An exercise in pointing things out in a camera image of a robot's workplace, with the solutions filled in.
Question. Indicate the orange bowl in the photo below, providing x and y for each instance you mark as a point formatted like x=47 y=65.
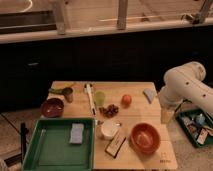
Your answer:
x=145 y=139

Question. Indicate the white paper cup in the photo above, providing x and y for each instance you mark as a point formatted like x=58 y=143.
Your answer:
x=109 y=129

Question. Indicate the green plastic tray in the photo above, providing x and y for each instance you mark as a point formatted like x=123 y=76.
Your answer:
x=50 y=148

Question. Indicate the blue grey sponge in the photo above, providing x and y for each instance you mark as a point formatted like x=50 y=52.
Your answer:
x=76 y=133

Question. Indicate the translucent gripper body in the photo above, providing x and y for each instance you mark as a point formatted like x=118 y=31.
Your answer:
x=166 y=115

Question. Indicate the orange apple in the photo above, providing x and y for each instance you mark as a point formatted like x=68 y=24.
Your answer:
x=126 y=100

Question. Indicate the green plastic cup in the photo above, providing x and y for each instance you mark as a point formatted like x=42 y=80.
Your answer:
x=99 y=98

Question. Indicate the metal measuring cup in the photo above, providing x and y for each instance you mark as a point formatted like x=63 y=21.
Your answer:
x=68 y=94

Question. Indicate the grey folded cloth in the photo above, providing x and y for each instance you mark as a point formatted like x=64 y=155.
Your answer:
x=150 y=94

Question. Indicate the black wooden block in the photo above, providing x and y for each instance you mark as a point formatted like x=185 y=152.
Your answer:
x=115 y=145

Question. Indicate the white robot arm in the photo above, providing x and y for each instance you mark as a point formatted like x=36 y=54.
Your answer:
x=185 y=82

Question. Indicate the green bin with items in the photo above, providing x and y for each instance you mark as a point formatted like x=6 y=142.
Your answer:
x=196 y=124

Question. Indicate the dark red bowl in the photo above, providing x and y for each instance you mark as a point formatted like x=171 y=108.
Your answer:
x=52 y=107

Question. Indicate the bunch of dark grapes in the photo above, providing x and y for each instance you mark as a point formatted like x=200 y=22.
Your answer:
x=110 y=111

